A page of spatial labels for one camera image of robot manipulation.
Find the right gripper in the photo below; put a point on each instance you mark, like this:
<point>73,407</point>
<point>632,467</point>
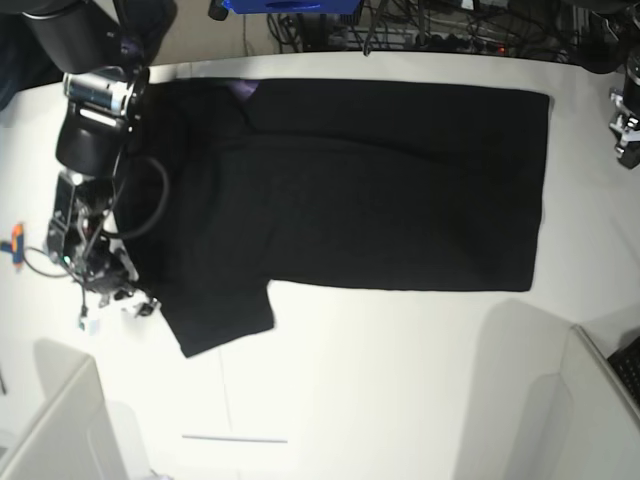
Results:
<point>108,273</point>

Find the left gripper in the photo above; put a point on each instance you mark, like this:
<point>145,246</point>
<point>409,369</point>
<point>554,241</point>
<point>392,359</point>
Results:
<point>624,125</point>

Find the black T-shirt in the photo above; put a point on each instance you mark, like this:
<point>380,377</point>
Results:
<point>337,183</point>

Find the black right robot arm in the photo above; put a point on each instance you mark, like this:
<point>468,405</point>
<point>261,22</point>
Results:
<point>105,77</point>

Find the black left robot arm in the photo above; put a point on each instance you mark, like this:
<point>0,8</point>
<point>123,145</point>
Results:
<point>620,20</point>

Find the orange blue toy tool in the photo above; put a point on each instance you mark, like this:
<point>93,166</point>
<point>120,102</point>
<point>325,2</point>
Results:
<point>15,246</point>

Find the white bin left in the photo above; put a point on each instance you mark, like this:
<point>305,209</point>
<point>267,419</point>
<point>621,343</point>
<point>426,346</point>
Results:
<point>71,434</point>

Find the white bin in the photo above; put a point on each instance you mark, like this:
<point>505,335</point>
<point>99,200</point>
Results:
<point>592,429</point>
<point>71,434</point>

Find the black power strip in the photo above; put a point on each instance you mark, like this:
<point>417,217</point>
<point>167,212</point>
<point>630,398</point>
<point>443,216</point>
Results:
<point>461,44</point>

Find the black keyboard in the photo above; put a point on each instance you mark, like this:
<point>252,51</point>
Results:
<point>626,364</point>

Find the person in dark clothing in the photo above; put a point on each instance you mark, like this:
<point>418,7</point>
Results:
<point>24,63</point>

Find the white bin right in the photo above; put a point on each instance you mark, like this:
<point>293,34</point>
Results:
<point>592,429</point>

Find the blue box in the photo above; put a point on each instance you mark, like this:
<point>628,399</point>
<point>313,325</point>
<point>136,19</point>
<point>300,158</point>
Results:
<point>246,7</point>

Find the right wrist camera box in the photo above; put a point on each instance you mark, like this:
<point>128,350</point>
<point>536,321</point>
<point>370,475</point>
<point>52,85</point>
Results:
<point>89,325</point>

